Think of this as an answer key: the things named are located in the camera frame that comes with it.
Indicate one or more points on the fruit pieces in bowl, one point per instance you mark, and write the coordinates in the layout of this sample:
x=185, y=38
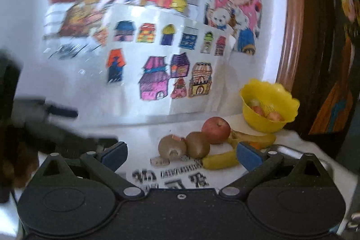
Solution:
x=264, y=110

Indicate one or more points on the lady painting black panel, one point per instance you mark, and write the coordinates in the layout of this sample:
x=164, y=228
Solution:
x=338, y=87

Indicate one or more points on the brown kiwi back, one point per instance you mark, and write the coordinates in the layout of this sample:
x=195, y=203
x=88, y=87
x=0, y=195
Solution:
x=198, y=145

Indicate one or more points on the small orange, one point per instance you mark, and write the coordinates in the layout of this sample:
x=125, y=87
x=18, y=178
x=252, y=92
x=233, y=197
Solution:
x=256, y=145

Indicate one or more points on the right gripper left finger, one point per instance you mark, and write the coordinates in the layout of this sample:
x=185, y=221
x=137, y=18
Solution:
x=103, y=166

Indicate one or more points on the metal tray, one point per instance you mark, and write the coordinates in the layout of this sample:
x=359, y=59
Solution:
x=308, y=170

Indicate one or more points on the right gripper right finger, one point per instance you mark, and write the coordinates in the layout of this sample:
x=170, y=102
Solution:
x=259, y=166

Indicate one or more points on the brown wooden door frame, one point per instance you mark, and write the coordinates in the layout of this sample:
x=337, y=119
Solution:
x=291, y=44

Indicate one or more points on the brown kiwi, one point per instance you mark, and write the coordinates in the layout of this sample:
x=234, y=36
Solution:
x=172, y=147
x=198, y=145

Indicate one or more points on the red apple back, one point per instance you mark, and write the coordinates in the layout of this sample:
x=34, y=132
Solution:
x=216, y=129

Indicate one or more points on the yellow banana back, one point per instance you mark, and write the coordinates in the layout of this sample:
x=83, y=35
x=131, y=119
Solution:
x=239, y=137

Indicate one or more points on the yellow banana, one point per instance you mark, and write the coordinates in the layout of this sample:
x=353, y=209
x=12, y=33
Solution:
x=220, y=161
x=239, y=137

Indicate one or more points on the yellow banana front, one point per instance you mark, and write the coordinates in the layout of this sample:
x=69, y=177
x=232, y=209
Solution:
x=220, y=161

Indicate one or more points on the yellow plastic bowl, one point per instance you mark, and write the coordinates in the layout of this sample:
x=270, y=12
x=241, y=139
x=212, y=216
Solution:
x=271, y=94

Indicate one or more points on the houses drawing paper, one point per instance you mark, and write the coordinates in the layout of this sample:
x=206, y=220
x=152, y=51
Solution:
x=160, y=63

